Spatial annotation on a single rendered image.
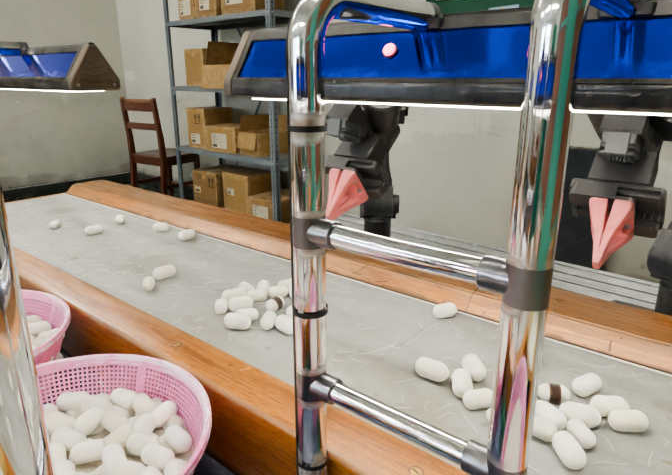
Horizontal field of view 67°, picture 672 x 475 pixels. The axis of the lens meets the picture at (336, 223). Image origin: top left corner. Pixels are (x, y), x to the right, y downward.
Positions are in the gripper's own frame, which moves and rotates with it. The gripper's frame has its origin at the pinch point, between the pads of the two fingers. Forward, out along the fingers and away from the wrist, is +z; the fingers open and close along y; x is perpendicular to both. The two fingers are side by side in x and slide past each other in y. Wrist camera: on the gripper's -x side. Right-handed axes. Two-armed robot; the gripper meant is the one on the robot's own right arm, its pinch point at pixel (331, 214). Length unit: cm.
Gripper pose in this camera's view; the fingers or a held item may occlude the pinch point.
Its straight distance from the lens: 79.1
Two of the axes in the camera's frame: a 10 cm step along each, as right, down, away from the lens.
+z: -4.7, 7.9, -3.9
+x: 4.0, 5.8, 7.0
